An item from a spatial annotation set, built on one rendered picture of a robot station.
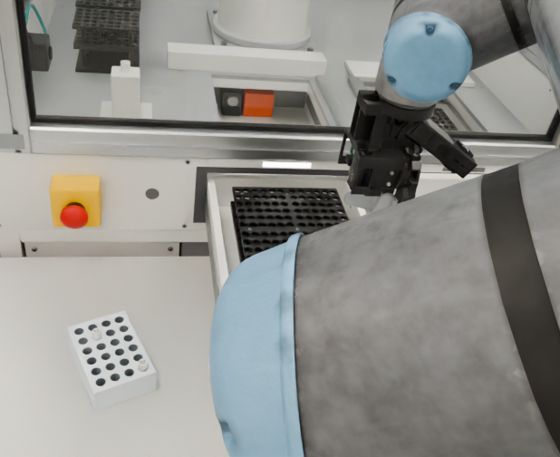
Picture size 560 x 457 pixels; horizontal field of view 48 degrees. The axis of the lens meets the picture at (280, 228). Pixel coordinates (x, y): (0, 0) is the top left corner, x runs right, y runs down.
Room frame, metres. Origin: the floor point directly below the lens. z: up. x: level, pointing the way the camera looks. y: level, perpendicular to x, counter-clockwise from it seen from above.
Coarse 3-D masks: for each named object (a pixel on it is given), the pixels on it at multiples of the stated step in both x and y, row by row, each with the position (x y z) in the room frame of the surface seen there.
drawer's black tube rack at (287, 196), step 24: (240, 192) 0.83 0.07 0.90; (288, 192) 0.85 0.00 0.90; (312, 192) 0.86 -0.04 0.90; (336, 192) 0.88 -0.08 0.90; (240, 216) 0.77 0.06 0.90; (264, 216) 0.78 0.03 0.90; (288, 216) 0.79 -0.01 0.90; (312, 216) 0.80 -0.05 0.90; (336, 216) 0.81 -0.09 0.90; (240, 240) 0.75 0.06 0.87; (264, 240) 0.72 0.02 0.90
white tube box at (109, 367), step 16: (96, 320) 0.60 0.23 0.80; (112, 320) 0.61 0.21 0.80; (128, 320) 0.61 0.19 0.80; (80, 336) 0.57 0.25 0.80; (112, 336) 0.58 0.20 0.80; (128, 336) 0.59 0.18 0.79; (80, 352) 0.54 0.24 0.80; (96, 352) 0.55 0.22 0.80; (112, 352) 0.55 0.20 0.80; (128, 352) 0.56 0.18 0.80; (144, 352) 0.56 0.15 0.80; (80, 368) 0.53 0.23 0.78; (96, 368) 0.52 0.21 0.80; (112, 368) 0.53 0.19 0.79; (128, 368) 0.53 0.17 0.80; (96, 384) 0.50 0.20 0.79; (112, 384) 0.50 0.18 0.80; (128, 384) 0.51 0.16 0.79; (144, 384) 0.52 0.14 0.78; (96, 400) 0.48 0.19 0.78; (112, 400) 0.49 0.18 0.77
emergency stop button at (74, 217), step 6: (66, 210) 0.72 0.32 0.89; (72, 210) 0.72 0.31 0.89; (78, 210) 0.72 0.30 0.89; (84, 210) 0.73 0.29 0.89; (60, 216) 0.72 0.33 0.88; (66, 216) 0.72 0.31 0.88; (72, 216) 0.72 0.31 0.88; (78, 216) 0.72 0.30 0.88; (84, 216) 0.72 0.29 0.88; (66, 222) 0.71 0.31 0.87; (72, 222) 0.72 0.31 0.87; (78, 222) 0.72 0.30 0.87; (84, 222) 0.72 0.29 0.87
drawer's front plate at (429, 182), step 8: (424, 176) 0.93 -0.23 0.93; (432, 176) 0.93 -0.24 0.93; (440, 176) 0.94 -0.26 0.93; (448, 176) 0.94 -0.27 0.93; (456, 176) 0.95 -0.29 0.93; (472, 176) 0.95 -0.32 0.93; (424, 184) 0.92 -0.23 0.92; (432, 184) 0.93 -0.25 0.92; (440, 184) 0.93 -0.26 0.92; (448, 184) 0.93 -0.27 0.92; (416, 192) 0.92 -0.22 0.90; (424, 192) 0.92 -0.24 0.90
